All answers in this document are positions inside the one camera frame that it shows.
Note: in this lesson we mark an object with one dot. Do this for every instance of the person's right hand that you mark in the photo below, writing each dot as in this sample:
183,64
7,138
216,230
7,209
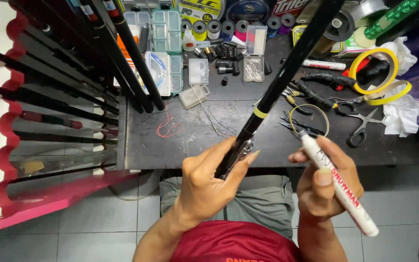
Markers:
318,200

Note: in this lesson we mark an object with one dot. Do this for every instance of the person's left hand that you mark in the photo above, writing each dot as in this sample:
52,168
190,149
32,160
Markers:
202,189

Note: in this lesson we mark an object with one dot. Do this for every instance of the white paint marker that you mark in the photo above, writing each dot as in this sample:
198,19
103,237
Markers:
355,207

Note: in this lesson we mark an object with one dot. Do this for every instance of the black fishing rod yellow band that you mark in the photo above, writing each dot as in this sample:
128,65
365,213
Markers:
286,72

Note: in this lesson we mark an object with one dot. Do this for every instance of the person's grey shorts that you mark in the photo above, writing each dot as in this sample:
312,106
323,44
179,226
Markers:
264,203

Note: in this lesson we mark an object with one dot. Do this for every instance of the person's red shirt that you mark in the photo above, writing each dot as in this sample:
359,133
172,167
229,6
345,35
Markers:
231,243

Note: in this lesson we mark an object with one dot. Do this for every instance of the tangle of black thread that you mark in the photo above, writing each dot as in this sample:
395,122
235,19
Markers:
198,122

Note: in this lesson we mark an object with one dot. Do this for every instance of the red thread piece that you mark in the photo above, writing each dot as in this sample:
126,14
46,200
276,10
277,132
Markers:
166,127

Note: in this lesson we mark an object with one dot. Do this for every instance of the black thread snips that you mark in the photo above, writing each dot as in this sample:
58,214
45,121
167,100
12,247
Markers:
304,127

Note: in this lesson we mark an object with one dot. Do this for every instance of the long thin metal needle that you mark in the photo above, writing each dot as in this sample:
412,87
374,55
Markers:
206,111

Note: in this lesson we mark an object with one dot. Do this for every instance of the translucent white small box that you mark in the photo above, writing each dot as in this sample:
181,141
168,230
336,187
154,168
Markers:
193,97

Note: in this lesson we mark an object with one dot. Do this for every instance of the small clear plastic box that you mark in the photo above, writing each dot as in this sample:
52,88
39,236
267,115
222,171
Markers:
198,72

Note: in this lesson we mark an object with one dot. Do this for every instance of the narrow teal tackle box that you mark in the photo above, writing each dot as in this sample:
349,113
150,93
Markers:
176,74

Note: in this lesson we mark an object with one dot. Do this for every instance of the crumpled white tissue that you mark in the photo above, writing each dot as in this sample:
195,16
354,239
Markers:
402,54
402,112

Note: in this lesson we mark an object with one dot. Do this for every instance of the white fishing line package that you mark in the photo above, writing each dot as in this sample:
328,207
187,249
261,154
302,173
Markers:
160,72

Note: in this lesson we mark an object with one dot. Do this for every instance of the thin yellow tape roll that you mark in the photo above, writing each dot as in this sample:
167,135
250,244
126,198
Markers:
395,96

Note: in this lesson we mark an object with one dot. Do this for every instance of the clear box of pins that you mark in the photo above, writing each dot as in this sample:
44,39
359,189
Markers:
253,69

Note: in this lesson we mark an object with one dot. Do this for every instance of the pile of black rod caps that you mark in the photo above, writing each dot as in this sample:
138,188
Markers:
227,58

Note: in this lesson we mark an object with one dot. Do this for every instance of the white paint marker capped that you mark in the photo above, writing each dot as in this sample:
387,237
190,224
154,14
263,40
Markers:
322,64

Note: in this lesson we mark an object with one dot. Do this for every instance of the wide yellow tape roll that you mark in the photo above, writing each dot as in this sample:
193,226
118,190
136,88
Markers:
355,62

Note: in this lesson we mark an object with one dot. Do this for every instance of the white glue bottle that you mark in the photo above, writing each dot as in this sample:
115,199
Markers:
189,42

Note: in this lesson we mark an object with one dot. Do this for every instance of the open clear plastic box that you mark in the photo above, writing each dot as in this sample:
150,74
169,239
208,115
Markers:
256,40

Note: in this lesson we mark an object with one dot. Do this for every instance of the orange white package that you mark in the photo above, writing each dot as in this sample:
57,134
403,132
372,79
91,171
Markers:
123,51

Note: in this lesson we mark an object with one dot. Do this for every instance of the row of thread spools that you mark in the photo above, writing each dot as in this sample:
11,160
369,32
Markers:
227,29

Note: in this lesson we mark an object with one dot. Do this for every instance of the teal clear tackle box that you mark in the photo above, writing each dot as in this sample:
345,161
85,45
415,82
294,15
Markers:
167,31

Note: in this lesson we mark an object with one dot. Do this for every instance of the black line spool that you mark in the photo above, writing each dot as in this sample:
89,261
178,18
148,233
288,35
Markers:
340,25

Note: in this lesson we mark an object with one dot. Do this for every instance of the yellow-label fishing line spool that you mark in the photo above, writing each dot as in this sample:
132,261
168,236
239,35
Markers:
202,11

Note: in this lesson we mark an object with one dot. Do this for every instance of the pink rack of fishing rods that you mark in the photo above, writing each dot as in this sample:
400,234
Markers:
49,91

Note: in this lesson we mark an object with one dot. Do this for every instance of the small clear compartment box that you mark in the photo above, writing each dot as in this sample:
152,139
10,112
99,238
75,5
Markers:
137,18

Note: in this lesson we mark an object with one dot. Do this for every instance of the dark blue fishing line spool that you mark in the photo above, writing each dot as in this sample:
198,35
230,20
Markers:
247,10

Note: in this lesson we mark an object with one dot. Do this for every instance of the red fishing line package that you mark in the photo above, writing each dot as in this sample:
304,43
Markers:
286,6

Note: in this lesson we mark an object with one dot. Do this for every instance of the silver tape roll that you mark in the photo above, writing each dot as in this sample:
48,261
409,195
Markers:
367,9

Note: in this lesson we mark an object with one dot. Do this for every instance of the green metallic thread spool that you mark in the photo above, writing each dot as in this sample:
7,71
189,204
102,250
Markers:
391,16

